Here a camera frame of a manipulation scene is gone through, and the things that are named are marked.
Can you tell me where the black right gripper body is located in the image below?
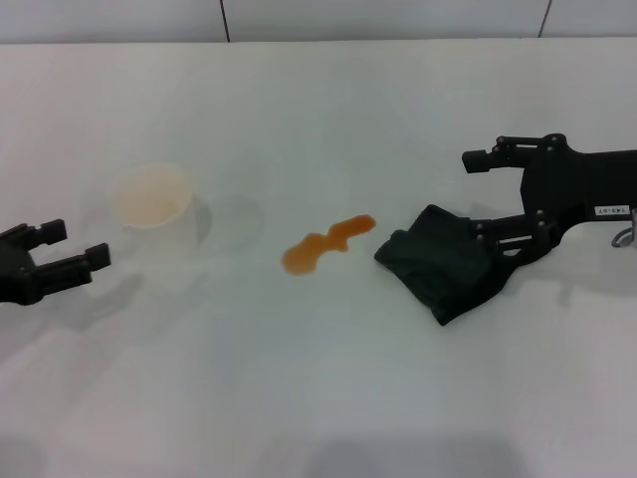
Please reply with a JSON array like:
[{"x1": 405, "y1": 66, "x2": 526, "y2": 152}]
[{"x1": 519, "y1": 143, "x2": 637, "y2": 233}]

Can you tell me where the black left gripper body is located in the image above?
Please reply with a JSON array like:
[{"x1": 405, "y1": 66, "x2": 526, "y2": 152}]
[{"x1": 0, "y1": 235, "x2": 37, "y2": 303}]

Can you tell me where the dark blue rag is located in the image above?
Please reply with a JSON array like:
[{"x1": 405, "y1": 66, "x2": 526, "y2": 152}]
[{"x1": 372, "y1": 203, "x2": 517, "y2": 328}]

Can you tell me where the white paper cup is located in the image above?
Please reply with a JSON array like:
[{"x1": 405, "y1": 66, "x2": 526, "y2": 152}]
[{"x1": 112, "y1": 162, "x2": 213, "y2": 260}]

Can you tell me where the brown liquid stain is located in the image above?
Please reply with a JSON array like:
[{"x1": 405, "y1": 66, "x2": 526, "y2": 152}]
[{"x1": 281, "y1": 213, "x2": 376, "y2": 277}]

